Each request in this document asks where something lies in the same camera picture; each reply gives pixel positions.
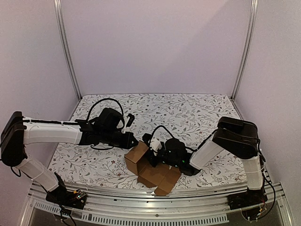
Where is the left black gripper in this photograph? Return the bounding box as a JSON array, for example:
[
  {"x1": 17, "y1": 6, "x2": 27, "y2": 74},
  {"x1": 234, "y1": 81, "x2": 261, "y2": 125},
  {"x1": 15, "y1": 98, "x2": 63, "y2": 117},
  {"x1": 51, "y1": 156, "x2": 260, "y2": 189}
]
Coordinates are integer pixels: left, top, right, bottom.
[{"x1": 101, "y1": 129, "x2": 139, "y2": 150}]

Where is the brown cardboard box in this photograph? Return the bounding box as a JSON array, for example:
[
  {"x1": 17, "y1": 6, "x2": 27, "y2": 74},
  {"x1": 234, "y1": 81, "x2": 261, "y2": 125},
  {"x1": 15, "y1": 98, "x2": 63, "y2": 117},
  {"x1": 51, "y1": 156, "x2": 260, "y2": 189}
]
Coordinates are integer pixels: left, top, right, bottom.
[{"x1": 124, "y1": 141, "x2": 182, "y2": 196}]

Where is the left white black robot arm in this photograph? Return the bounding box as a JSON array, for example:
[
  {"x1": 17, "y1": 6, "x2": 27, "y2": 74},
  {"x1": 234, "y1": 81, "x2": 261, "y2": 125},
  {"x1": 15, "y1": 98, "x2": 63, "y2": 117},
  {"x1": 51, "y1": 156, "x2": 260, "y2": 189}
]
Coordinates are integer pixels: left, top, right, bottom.
[{"x1": 0, "y1": 108, "x2": 138, "y2": 204}]

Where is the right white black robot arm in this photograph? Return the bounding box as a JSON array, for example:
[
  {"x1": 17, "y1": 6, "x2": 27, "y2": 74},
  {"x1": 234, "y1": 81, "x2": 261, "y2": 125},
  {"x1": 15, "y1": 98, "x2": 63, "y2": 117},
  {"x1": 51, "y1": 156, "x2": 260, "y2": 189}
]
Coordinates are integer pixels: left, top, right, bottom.
[{"x1": 143, "y1": 116, "x2": 265, "y2": 205}]

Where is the floral patterned table mat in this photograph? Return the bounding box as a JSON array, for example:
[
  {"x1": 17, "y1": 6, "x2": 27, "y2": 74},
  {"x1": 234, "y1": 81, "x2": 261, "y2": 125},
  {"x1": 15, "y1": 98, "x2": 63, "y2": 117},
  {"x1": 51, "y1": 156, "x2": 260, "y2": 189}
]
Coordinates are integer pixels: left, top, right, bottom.
[{"x1": 48, "y1": 94, "x2": 246, "y2": 189}]

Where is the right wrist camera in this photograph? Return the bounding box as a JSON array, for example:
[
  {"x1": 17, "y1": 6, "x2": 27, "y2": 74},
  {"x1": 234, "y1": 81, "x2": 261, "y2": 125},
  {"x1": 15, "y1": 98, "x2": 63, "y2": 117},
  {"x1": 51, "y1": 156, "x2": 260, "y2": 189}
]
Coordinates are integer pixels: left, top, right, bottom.
[{"x1": 142, "y1": 133, "x2": 163, "y2": 152}]

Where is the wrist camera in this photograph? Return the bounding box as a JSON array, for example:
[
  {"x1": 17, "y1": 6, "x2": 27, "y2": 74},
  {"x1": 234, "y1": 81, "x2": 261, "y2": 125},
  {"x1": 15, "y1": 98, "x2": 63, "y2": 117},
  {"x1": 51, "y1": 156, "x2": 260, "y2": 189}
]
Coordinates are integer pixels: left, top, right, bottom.
[
  {"x1": 122, "y1": 113, "x2": 135, "y2": 133},
  {"x1": 142, "y1": 133, "x2": 163, "y2": 152}
]

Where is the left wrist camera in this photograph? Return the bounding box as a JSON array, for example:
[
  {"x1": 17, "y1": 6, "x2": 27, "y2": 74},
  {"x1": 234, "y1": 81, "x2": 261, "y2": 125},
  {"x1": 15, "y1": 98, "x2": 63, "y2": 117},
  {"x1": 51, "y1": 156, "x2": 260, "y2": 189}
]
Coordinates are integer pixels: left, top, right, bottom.
[{"x1": 122, "y1": 113, "x2": 135, "y2": 133}]

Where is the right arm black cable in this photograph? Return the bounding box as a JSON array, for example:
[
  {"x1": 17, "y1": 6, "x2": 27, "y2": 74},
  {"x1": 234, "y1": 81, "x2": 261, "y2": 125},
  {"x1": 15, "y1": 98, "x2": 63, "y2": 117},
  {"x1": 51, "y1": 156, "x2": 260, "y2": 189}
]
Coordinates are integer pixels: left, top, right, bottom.
[{"x1": 150, "y1": 125, "x2": 200, "y2": 153}]

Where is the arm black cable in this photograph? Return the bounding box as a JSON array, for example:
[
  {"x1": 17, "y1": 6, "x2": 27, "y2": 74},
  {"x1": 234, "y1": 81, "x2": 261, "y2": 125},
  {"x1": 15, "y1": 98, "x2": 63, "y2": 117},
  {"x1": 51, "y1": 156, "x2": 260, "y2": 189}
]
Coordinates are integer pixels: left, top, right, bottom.
[
  {"x1": 150, "y1": 125, "x2": 200, "y2": 153},
  {"x1": 87, "y1": 97, "x2": 125, "y2": 121}
]

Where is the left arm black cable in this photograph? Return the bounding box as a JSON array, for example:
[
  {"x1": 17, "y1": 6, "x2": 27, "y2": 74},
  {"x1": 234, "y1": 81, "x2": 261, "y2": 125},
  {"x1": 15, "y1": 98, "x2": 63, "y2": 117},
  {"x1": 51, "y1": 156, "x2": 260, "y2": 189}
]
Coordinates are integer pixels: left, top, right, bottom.
[{"x1": 87, "y1": 97, "x2": 125, "y2": 121}]

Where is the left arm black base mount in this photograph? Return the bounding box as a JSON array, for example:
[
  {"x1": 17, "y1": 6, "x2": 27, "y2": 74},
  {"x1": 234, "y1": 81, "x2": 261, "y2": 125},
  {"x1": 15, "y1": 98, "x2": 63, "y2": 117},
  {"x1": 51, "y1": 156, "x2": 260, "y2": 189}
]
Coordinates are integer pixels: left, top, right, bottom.
[{"x1": 46, "y1": 173, "x2": 87, "y2": 210}]

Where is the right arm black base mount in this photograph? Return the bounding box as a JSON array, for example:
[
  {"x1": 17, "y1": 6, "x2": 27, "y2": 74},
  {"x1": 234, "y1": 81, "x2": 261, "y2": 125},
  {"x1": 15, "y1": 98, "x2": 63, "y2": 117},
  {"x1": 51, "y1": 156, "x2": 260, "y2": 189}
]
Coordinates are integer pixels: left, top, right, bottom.
[{"x1": 227, "y1": 187, "x2": 268, "y2": 210}]

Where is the front aluminium rail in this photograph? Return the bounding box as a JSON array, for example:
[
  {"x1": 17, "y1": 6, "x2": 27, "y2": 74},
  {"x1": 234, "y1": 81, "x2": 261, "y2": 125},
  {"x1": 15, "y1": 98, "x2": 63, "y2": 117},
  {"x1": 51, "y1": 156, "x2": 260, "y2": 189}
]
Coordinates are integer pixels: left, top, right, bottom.
[{"x1": 19, "y1": 182, "x2": 296, "y2": 226}]

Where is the left aluminium frame post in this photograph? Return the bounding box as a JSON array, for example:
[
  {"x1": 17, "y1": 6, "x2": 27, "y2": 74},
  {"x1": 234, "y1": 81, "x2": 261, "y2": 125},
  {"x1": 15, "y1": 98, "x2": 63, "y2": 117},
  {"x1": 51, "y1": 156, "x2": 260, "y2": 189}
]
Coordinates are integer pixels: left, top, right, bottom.
[{"x1": 54, "y1": 0, "x2": 82, "y2": 100}]

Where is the aluminium frame post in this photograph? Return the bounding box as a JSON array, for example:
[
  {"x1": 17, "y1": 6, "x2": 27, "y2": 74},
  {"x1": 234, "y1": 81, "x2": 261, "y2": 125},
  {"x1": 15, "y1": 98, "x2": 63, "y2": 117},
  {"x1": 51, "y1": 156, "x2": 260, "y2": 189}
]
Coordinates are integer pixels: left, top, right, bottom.
[
  {"x1": 54, "y1": 0, "x2": 82, "y2": 100},
  {"x1": 230, "y1": 0, "x2": 259, "y2": 102}
]

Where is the right aluminium frame post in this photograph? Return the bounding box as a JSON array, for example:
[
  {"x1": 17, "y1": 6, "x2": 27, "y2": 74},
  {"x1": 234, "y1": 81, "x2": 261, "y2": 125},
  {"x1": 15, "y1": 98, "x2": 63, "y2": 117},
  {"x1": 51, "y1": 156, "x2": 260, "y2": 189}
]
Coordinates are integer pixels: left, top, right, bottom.
[{"x1": 230, "y1": 0, "x2": 259, "y2": 102}]

